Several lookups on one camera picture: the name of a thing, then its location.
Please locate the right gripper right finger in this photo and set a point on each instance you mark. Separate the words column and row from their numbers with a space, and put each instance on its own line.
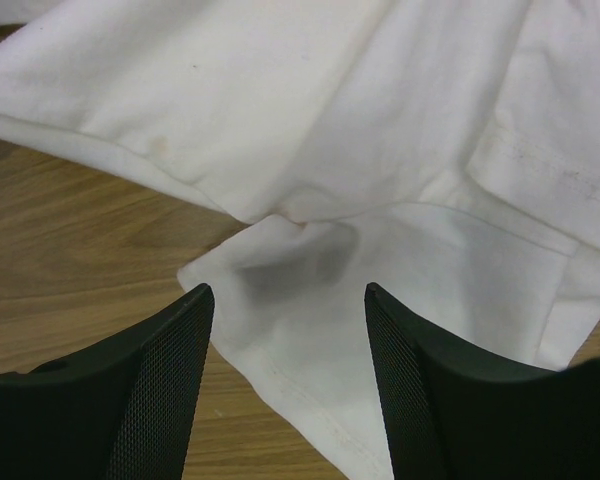
column 453, row 410

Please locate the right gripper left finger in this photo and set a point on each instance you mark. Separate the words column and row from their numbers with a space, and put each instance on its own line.
column 122, row 408

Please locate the white t shirt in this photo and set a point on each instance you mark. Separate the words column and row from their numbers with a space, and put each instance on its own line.
column 446, row 150

